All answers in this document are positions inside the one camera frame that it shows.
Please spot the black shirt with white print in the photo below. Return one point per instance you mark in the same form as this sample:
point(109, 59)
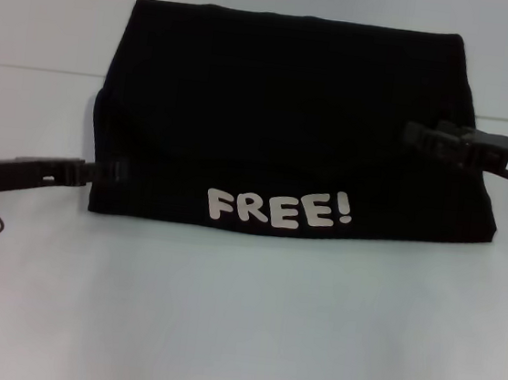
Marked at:
point(268, 109)

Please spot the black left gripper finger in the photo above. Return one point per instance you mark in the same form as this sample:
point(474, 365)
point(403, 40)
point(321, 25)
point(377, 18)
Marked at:
point(109, 171)

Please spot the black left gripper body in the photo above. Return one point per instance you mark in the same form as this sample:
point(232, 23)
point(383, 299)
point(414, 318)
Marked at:
point(31, 171)

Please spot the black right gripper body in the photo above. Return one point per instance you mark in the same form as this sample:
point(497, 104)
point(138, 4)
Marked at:
point(492, 153)

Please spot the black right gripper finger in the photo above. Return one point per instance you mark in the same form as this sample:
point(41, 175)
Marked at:
point(425, 134)
point(444, 153)

